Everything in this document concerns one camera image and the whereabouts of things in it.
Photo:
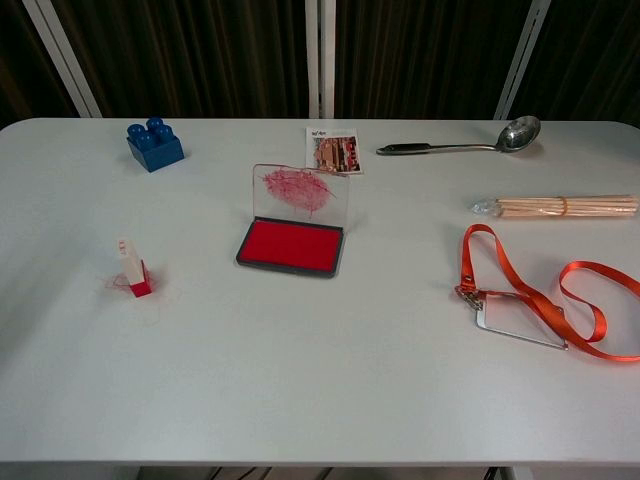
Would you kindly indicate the red and white stamp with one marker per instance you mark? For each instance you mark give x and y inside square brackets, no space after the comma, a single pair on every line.
[134,265]

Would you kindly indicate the blue toy building block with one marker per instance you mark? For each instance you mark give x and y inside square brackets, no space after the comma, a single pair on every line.
[157,148]

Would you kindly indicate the red ink pad clear lid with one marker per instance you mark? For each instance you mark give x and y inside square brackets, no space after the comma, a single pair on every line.
[291,245]

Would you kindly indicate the small printed picture card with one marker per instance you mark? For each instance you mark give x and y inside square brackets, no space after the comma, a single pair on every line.
[334,149]

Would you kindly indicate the clear badge holder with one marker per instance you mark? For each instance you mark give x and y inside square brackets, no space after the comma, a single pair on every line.
[520,320]

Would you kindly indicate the dark pleated curtain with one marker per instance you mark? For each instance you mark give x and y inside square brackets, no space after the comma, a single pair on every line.
[200,55]

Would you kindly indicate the bundle of wooden sticks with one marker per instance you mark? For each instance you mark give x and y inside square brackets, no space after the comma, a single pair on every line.
[565,207]

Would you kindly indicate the white metal frame post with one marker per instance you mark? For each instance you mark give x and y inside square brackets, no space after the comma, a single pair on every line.
[320,57]
[522,57]
[65,55]

